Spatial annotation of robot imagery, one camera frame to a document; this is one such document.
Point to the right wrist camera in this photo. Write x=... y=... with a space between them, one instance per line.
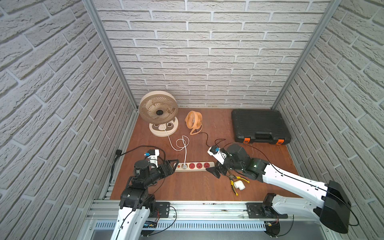
x=218 y=154

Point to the white slotted cable duct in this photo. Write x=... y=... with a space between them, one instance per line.
x=241 y=226

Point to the right small round controller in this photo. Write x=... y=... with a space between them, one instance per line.
x=272 y=229

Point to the left small circuit board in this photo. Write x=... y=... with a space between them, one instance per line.
x=150 y=225

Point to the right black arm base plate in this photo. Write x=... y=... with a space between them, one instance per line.
x=262 y=211

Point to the large beige desk fan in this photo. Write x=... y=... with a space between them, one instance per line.
x=160 y=110

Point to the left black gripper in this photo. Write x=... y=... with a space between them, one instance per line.
x=163 y=169

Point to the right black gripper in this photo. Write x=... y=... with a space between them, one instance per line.
x=213 y=169

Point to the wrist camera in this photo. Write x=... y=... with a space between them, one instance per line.
x=218 y=154
x=152 y=156

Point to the white pipe elbow fitting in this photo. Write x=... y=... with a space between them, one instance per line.
x=239 y=185

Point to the beige red power strip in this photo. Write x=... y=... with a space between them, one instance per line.
x=194 y=166

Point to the yellow handled pliers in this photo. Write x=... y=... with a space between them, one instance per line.
x=233 y=179

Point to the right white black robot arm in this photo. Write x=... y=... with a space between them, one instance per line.
x=324 y=202

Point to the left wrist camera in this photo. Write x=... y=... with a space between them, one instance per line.
x=152 y=156

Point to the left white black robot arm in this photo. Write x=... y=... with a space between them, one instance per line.
x=137 y=204

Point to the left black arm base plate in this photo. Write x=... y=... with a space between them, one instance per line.
x=147 y=211

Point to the black plastic tool case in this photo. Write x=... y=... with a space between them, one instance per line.
x=260 y=126

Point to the aluminium front frame rail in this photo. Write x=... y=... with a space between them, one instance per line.
x=200 y=210

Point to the small orange desk fan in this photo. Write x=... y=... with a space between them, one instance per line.
x=194 y=121

